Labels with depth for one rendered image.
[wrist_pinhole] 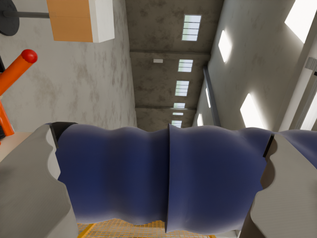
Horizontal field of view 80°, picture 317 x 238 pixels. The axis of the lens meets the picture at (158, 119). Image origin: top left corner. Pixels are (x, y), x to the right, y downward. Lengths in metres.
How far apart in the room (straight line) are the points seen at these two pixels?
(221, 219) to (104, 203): 0.22
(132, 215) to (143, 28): 9.27
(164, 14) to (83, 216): 9.02
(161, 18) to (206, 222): 9.08
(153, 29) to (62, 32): 7.69
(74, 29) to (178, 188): 1.75
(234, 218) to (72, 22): 1.83
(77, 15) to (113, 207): 1.71
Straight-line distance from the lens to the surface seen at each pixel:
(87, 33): 1.91
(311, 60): 2.31
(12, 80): 0.43
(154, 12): 9.21
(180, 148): 0.37
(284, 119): 2.81
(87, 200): 0.40
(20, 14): 2.49
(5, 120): 0.52
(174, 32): 9.54
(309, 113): 2.49
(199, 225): 0.42
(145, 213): 0.40
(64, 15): 1.98
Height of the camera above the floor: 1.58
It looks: level
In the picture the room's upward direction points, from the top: 92 degrees clockwise
